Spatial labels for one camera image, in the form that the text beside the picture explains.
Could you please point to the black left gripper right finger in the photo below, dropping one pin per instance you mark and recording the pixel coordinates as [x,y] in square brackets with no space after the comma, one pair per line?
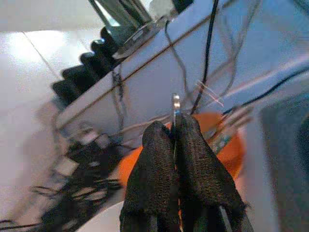
[205,188]

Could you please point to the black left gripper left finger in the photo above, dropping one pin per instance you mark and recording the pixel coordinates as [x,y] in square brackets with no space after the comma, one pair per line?
[152,183]

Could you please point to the silver metal spoon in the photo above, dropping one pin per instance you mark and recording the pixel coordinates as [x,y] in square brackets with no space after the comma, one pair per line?
[175,106]

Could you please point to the orange plastic bowl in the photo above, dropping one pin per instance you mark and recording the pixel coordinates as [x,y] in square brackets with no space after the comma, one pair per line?
[229,157]

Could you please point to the black power strip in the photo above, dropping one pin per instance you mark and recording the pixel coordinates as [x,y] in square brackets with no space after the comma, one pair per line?
[96,169]

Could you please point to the black electronic device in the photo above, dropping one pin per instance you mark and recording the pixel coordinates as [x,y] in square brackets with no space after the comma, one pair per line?
[82,70]

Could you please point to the shiny metal object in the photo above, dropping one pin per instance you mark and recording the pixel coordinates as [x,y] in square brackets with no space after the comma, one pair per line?
[120,21]

